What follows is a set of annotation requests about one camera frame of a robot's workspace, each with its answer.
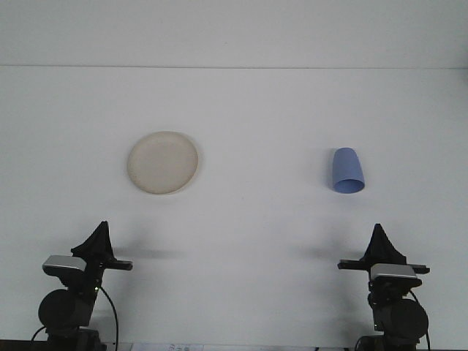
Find pale blue cup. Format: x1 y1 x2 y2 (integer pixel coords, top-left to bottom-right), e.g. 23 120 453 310
331 147 366 194

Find pale round plate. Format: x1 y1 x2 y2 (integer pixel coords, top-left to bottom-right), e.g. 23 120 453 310
127 130 201 196

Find white printed paper sheet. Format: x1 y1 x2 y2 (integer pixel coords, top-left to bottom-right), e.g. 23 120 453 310
129 341 220 351

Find long black arm cable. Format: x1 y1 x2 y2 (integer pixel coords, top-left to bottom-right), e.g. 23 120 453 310
409 288 431 348
97 285 120 347

